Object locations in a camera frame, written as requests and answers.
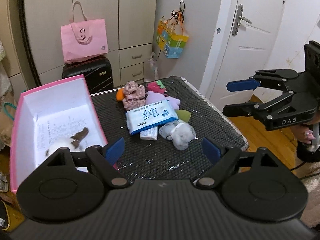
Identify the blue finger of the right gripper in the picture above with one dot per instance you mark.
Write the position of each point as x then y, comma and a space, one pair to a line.
241, 85

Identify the black suitcase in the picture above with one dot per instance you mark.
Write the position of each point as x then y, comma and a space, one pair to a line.
96, 71

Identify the pink tote bag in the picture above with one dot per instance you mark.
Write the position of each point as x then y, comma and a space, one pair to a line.
83, 40

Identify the silver door handle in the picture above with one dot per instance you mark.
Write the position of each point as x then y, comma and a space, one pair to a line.
238, 18

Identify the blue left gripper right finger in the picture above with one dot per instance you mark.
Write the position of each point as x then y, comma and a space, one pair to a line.
211, 149

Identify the red strawberry plush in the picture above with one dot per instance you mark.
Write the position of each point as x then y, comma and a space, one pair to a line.
156, 87

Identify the pink storage box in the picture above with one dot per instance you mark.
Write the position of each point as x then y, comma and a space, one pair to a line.
45, 114

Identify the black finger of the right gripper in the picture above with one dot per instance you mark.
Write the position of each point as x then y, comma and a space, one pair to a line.
239, 109

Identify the purple plush toy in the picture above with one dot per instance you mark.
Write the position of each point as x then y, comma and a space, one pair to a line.
153, 97

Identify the small white tissue pack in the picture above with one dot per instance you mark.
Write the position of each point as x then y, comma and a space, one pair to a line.
149, 134

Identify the pink floral cloth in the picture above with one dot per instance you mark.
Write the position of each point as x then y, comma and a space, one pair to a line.
134, 96

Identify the colourful hanging paper bag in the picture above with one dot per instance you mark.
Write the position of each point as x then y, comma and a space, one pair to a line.
172, 35

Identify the blue white wet wipes pack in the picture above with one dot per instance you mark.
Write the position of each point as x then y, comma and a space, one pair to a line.
149, 116

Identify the green makeup sponge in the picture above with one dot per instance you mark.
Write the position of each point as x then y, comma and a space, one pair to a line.
183, 115

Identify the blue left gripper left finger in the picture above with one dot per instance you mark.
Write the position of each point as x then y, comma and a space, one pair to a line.
114, 150

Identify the orange makeup sponge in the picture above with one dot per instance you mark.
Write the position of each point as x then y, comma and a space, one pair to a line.
120, 95

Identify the brown white item in box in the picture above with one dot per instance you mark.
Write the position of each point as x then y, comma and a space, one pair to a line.
73, 142

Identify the beige wardrobe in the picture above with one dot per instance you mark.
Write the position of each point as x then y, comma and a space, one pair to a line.
41, 36

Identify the white door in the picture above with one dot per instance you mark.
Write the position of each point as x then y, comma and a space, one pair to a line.
242, 55

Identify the person's hand with ring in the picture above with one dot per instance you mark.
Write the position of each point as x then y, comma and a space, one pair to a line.
303, 133

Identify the white clear hanging bag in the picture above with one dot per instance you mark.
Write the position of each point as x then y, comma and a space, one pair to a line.
151, 68

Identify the black textured table mat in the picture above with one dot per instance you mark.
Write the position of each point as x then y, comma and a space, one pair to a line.
143, 159

